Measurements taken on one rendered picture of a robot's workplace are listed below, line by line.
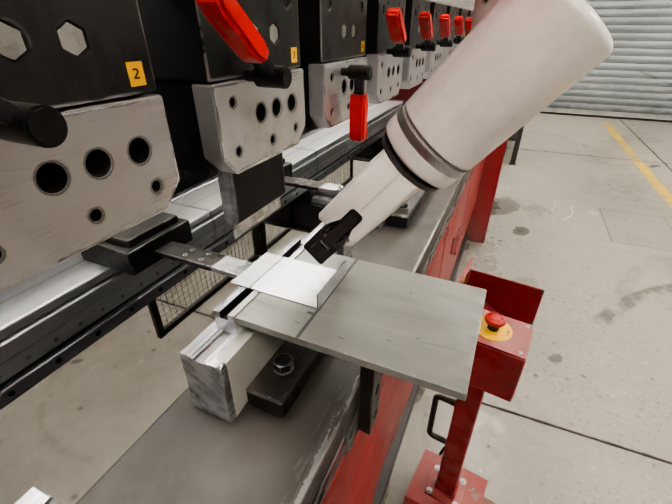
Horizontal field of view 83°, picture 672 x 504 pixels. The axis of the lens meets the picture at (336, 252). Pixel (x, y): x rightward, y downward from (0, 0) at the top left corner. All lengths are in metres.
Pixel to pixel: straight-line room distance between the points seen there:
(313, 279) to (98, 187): 0.31
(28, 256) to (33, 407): 1.76
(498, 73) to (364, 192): 0.14
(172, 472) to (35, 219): 0.33
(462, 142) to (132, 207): 0.25
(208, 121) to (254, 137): 0.05
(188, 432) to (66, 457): 1.26
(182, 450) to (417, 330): 0.30
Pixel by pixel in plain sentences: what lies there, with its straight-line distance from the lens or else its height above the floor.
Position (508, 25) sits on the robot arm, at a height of 1.29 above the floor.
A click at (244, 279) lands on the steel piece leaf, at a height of 1.00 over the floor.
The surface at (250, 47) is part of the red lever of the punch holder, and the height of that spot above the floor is 1.28.
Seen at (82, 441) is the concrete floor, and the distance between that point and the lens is 1.79.
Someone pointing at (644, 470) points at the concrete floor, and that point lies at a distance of 1.82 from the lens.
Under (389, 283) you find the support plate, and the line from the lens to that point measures 0.51.
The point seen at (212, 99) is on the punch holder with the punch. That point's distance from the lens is 0.34.
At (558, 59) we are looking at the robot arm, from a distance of 0.32.
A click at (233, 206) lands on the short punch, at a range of 0.44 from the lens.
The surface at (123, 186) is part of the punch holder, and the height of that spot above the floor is 1.20.
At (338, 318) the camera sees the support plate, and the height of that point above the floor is 1.00.
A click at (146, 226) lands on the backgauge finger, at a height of 1.03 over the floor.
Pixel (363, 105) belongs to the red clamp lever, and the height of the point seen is 1.20.
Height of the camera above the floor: 1.29
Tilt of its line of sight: 31 degrees down
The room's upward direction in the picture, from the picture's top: straight up
